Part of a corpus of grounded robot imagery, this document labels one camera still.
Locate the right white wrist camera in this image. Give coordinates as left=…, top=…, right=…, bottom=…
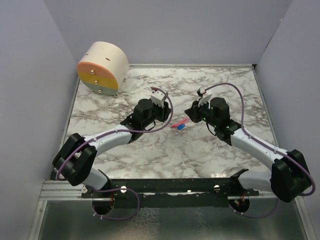
left=196, top=86, right=212, bottom=107

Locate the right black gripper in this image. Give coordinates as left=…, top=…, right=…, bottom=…
left=185, top=98, right=219, bottom=128

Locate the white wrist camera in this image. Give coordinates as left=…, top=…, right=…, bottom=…
left=196, top=86, right=212, bottom=107
left=150, top=87, right=168, bottom=108

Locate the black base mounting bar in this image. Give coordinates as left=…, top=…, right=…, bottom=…
left=82, top=170, right=259, bottom=209

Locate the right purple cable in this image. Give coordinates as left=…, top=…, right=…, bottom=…
left=204, top=82, right=314, bottom=218

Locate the cream cylinder tricolour face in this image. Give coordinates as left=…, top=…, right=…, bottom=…
left=76, top=41, right=129, bottom=96

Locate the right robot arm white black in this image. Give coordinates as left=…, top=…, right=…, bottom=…
left=185, top=97, right=313, bottom=203

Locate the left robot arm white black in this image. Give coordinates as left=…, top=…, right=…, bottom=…
left=52, top=98, right=173, bottom=198

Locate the pink strap keyring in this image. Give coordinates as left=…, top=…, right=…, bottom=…
left=171, top=117, right=189, bottom=129

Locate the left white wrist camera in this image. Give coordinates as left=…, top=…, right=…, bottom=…
left=150, top=87, right=168, bottom=108

